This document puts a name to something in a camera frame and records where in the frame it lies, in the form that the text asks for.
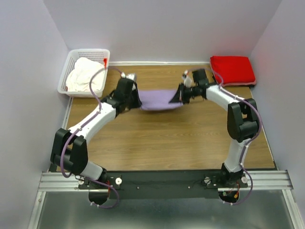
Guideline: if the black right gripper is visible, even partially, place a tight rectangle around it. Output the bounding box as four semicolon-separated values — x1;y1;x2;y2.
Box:
169;82;199;104

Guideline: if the purple t shirt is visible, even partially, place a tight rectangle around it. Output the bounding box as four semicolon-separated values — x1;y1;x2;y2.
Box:
139;90;183;111

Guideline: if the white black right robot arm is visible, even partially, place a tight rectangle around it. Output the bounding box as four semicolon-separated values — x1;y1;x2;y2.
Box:
170;69;262;187

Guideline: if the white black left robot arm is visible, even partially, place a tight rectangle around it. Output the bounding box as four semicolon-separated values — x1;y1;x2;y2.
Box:
51;73;141;188

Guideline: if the folded black t shirt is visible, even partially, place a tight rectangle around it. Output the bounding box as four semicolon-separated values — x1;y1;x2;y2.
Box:
212;75;256;88

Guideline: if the white crumpled t shirt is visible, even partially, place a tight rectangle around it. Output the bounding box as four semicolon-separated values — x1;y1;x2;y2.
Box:
66;57;105;93

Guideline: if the folded red t shirt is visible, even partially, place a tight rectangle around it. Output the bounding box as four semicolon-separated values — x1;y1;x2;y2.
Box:
210;56;256;84

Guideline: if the white plastic laundry basket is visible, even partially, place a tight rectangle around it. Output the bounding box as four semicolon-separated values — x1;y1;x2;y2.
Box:
57;49;110;98

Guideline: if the folded pink t shirt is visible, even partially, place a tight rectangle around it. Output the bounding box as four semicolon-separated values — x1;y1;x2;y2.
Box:
222;81;256;87

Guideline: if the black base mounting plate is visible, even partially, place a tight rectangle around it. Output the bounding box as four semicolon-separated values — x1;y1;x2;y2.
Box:
77;168;248;200

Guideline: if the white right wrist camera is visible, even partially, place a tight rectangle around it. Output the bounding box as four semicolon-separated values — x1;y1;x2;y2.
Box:
182;70;193;88

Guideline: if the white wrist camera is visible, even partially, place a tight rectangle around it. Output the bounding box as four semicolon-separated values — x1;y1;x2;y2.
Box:
121;72;137;82
182;70;193;88

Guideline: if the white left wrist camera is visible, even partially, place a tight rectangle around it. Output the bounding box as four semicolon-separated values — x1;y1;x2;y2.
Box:
121;72;137;82

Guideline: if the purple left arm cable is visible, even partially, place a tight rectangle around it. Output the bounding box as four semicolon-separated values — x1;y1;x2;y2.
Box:
61;66;124;209

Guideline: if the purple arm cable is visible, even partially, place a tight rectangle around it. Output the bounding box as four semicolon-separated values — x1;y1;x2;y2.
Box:
61;66;124;209
185;66;263;206

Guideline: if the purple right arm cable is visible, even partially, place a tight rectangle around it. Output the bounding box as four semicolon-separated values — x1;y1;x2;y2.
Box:
185;66;263;206

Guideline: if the aluminium frame rail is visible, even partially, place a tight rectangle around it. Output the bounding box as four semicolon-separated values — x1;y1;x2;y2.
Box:
29;170;304;229

